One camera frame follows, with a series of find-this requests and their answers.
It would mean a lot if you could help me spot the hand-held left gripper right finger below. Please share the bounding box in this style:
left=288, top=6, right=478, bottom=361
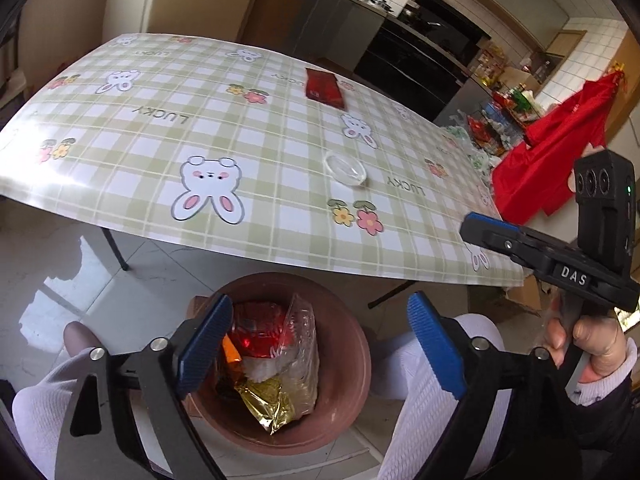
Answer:
left=406, top=291, right=583, bottom=480

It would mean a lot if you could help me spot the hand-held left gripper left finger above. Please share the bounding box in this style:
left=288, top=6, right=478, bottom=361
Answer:
left=55, top=294, right=235, bottom=480

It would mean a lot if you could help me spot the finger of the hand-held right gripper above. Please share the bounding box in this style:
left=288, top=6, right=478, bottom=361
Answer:
left=466, top=212, right=577, bottom=251
left=460, top=215, right=540, bottom=272

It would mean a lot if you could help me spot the orange snack packet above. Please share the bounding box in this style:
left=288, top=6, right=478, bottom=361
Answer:
left=221, top=335, right=243, bottom=363

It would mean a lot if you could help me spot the crushed red drink can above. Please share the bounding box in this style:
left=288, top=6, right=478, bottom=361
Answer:
left=231, top=301, right=293, bottom=361

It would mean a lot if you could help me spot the gold foil wrapper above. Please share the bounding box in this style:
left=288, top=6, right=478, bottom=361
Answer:
left=239, top=377, right=301, bottom=436

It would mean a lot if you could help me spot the brown plastic bin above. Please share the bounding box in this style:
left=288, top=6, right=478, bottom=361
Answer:
left=187, top=272, right=373, bottom=456

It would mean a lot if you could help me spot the clear plastic packaging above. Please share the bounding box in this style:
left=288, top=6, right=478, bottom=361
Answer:
left=277, top=294, right=321, bottom=416

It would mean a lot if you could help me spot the person's right forearm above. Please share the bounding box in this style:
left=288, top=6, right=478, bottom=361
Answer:
left=552, top=340, right=640, bottom=466

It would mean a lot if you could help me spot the person's right hand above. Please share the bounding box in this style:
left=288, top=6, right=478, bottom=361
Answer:
left=543, top=299, right=630, bottom=386

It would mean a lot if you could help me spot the black table leg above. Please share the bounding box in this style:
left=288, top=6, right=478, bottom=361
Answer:
left=100, top=227, right=130, bottom=271
left=367, top=280, right=418, bottom=309

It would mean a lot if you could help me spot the open cardboard box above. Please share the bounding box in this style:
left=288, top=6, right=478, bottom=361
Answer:
left=505, top=275, right=556, bottom=316

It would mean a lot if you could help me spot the person's right leg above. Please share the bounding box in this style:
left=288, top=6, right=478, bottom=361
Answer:
left=372, top=312, right=501, bottom=480

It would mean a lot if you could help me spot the person's leg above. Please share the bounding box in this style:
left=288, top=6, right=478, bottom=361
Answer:
left=372, top=312, right=501, bottom=480
left=12, top=321, right=151, bottom=480

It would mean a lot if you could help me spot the red cloth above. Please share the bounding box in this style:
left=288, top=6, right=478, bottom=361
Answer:
left=491, top=77, right=626, bottom=226

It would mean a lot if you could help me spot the clear plastic lid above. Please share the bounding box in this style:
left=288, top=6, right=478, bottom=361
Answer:
left=323, top=150, right=368, bottom=186

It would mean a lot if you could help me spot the group of condiment bottles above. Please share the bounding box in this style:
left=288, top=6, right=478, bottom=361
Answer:
left=472, top=42, right=506, bottom=86

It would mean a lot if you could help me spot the black built-in oven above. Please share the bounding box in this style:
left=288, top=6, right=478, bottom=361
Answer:
left=352, top=17, right=481, bottom=123

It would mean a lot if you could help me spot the person's left leg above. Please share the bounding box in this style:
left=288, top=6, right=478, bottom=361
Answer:
left=12, top=321, right=151, bottom=480

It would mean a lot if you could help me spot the checked cartoon tablecloth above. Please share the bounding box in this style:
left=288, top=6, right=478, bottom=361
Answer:
left=0, top=33, right=526, bottom=286

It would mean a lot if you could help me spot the black range hood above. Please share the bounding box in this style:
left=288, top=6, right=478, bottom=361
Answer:
left=397, top=0, right=493, bottom=58

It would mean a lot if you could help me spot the dark red packet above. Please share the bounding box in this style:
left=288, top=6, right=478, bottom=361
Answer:
left=304, top=66, right=347, bottom=111

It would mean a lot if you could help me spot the grey kitchen counter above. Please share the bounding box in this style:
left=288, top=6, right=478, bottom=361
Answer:
left=295, top=0, right=386, bottom=68

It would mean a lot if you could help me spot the brown wooden panel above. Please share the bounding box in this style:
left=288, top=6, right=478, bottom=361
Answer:
left=235, top=0, right=326, bottom=56

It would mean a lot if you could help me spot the wire rack of snacks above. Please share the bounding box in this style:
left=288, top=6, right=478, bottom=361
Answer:
left=440, top=100, right=541, bottom=181

